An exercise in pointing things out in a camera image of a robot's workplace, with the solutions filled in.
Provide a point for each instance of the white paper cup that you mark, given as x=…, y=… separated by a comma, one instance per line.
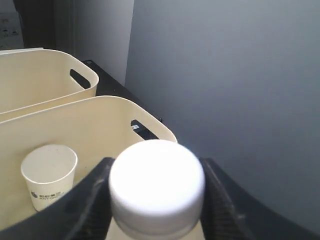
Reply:
x=49, y=173

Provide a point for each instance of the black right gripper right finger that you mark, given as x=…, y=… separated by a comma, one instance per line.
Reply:
x=230, y=213

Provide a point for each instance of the middle cream plastic bin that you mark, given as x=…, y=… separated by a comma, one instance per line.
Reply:
x=94, y=128

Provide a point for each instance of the left cream plastic bin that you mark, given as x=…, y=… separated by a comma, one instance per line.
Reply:
x=35, y=79

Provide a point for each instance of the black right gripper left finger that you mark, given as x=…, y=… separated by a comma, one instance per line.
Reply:
x=84, y=213

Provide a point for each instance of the clear plastic bottle white cap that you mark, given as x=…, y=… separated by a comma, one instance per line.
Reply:
x=157, y=190

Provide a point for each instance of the cream plastic bin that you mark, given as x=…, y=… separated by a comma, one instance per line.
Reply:
x=94, y=128
x=35, y=79

